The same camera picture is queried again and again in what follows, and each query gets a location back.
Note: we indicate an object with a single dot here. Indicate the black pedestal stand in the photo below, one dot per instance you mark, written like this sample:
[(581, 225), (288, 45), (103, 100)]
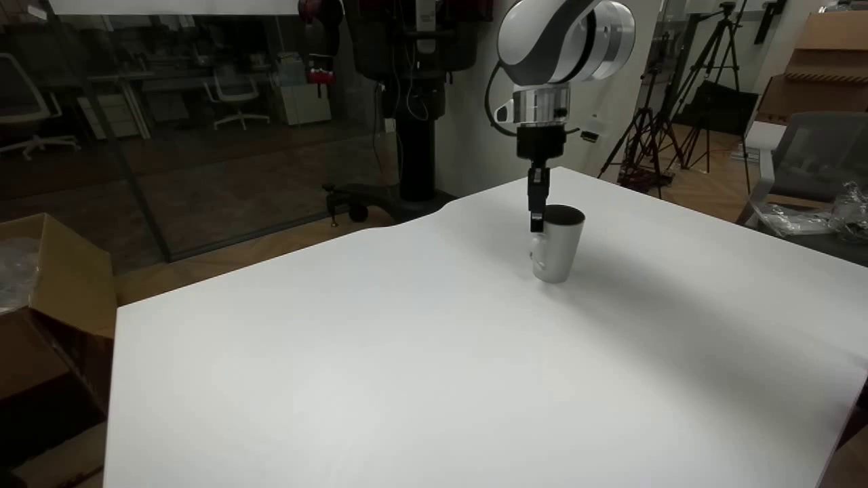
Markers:
[(419, 153)]

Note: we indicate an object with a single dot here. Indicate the white storage cabinet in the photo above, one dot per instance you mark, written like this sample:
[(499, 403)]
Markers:
[(300, 96)]

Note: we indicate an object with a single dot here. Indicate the white mug dark interior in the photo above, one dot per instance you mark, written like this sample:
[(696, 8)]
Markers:
[(559, 252)]

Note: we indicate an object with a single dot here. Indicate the brown open cardboard box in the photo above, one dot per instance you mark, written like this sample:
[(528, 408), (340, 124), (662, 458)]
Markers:
[(81, 281)]

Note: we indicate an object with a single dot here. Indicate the clear crumpled plastic bag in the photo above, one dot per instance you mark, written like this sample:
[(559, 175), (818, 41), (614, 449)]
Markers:
[(814, 218)]

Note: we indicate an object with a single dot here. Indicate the black camera tripod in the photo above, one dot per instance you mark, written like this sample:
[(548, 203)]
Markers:
[(646, 136)]

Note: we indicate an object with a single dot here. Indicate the large flat cardboard box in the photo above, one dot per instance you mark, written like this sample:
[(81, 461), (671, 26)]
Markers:
[(814, 71)]

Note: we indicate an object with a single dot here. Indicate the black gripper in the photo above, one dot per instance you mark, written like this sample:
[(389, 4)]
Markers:
[(541, 142)]

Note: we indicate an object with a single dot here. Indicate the white board panel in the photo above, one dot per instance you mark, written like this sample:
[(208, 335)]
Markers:
[(172, 6)]

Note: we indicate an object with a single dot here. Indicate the white office chair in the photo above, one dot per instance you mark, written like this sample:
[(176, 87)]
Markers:
[(233, 90), (19, 100)]

